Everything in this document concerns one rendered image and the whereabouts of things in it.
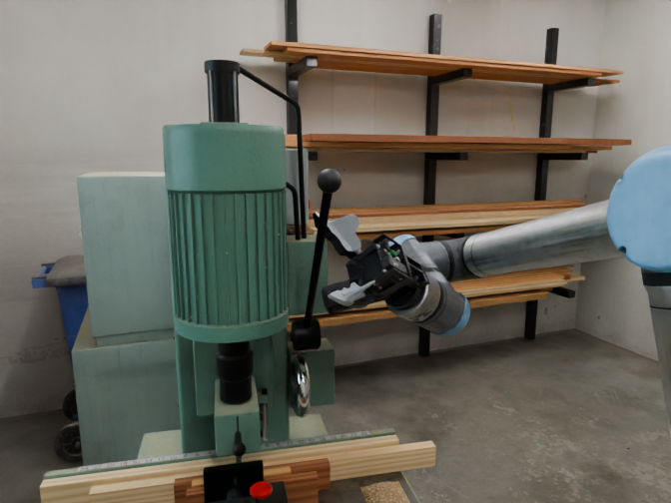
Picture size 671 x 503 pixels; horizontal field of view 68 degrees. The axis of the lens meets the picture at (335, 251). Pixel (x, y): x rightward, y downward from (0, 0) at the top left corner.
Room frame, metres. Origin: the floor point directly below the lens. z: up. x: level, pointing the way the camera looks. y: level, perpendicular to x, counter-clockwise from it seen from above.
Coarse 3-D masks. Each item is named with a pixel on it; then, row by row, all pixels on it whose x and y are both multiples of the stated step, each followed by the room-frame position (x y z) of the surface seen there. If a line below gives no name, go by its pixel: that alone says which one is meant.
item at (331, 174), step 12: (324, 180) 0.69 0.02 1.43; (336, 180) 0.69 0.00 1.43; (324, 192) 0.71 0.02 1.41; (324, 204) 0.72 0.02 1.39; (324, 216) 0.74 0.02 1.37; (324, 228) 0.75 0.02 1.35; (324, 240) 0.77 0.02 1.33; (312, 276) 0.82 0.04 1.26; (312, 288) 0.83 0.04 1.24; (312, 300) 0.85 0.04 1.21; (312, 312) 0.88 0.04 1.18; (300, 324) 0.91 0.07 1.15; (312, 324) 0.91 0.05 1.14; (300, 336) 0.89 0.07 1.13; (312, 336) 0.90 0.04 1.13; (300, 348) 0.90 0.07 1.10; (312, 348) 0.91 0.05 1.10
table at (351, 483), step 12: (336, 480) 0.78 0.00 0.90; (348, 480) 0.78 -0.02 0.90; (360, 480) 0.78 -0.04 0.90; (372, 480) 0.78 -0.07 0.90; (384, 480) 0.78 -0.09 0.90; (396, 480) 0.78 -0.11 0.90; (324, 492) 0.75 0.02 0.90; (336, 492) 0.75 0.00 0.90; (348, 492) 0.75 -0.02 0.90; (360, 492) 0.75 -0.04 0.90; (408, 492) 0.75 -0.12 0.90
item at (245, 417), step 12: (216, 384) 0.81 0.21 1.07; (252, 384) 0.81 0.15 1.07; (216, 396) 0.77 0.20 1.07; (252, 396) 0.76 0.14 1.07; (216, 408) 0.73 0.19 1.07; (228, 408) 0.72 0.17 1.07; (240, 408) 0.72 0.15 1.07; (252, 408) 0.72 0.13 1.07; (216, 420) 0.70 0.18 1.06; (228, 420) 0.71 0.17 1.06; (240, 420) 0.71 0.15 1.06; (252, 420) 0.71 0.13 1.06; (216, 432) 0.70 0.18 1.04; (228, 432) 0.71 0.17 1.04; (252, 432) 0.71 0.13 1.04; (216, 444) 0.70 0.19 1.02; (228, 444) 0.70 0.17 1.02; (252, 444) 0.71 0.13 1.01
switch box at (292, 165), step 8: (288, 152) 1.05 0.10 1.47; (296, 152) 1.05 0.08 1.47; (304, 152) 1.06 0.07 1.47; (288, 160) 1.05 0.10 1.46; (296, 160) 1.05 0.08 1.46; (304, 160) 1.06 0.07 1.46; (288, 168) 1.05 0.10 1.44; (296, 168) 1.05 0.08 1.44; (304, 168) 1.06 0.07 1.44; (288, 176) 1.05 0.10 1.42; (296, 176) 1.05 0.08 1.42; (304, 176) 1.06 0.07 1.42; (296, 184) 1.05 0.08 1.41; (288, 192) 1.05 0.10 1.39; (288, 200) 1.05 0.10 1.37; (288, 208) 1.05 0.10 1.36; (288, 216) 1.05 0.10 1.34; (288, 224) 1.05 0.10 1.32
